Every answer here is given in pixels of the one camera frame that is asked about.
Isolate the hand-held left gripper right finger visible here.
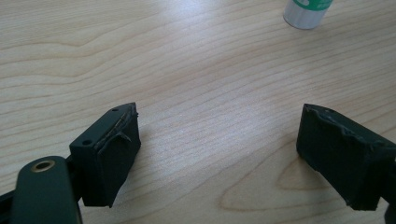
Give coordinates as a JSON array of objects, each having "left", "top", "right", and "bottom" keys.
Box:
[{"left": 295, "top": 103, "right": 396, "bottom": 212}]

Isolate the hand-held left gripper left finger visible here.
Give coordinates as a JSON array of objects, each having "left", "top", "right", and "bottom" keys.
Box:
[{"left": 68, "top": 102, "right": 142, "bottom": 208}]

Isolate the white and green glue stick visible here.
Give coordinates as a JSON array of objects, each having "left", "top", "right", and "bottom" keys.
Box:
[{"left": 282, "top": 0, "right": 334, "bottom": 31}]

